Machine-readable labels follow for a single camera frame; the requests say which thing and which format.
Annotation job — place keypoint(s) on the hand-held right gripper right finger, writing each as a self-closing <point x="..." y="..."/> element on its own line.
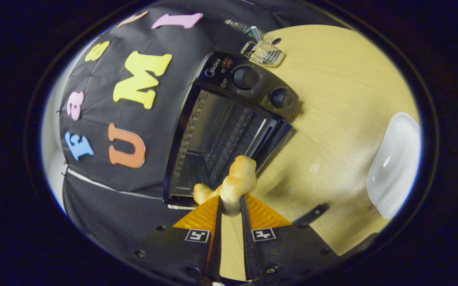
<point x="248" y="242"/>

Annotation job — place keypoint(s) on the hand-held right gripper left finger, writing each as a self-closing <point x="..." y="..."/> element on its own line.
<point x="217" y="242"/>

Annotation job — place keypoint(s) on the golden croissant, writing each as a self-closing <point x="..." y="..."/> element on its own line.
<point x="237" y="182"/>

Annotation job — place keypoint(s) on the black electric oven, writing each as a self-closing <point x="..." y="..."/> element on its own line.
<point x="221" y="75"/>

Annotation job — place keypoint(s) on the black backdrop cloth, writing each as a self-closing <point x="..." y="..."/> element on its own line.
<point x="101" y="190"/>

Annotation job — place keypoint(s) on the white plate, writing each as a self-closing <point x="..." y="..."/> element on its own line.
<point x="396" y="167"/>

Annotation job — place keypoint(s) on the clear water bottle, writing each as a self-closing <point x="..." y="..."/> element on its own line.
<point x="243" y="28"/>

